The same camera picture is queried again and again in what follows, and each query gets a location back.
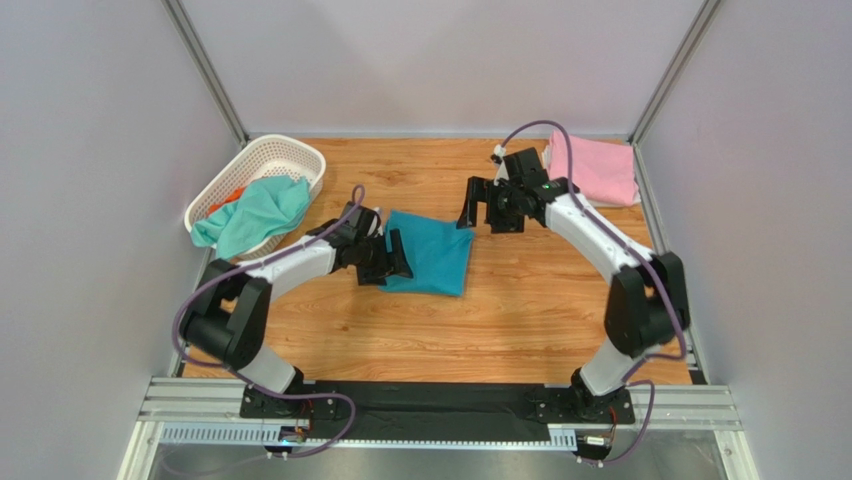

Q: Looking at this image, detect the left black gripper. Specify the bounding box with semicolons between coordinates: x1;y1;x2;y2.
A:
355;227;415;284

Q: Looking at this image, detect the teal t shirt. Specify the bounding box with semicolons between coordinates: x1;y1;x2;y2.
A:
379;210;475;297

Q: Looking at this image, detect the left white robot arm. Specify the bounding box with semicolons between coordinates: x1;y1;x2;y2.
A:
173;202;413;400

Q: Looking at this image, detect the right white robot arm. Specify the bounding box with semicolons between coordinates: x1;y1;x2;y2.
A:
456;145;690;397

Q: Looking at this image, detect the folded pink t shirt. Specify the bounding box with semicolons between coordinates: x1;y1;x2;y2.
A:
546;129;640;206

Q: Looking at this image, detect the light mint t shirt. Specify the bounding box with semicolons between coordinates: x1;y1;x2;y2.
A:
190;175;311;259

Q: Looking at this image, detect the white plastic laundry basket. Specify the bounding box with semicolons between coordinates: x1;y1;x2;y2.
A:
184;134;326;259

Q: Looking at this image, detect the orange garment in basket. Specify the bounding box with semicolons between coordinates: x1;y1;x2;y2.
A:
207;187;246;216

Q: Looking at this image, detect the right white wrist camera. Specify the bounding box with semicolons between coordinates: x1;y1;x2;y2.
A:
491;144;508;183

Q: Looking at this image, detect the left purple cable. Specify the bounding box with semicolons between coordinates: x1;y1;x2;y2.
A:
172;184;357;459

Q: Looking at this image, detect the purple cable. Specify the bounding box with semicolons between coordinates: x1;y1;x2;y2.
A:
495;119;688;466
172;184;357;459

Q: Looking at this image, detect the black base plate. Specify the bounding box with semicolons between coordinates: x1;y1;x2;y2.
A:
240;381;637;442

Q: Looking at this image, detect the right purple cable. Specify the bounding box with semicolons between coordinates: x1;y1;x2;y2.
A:
495;119;688;466

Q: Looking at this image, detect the aluminium frame rail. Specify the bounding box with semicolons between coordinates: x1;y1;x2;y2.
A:
119;378;758;479

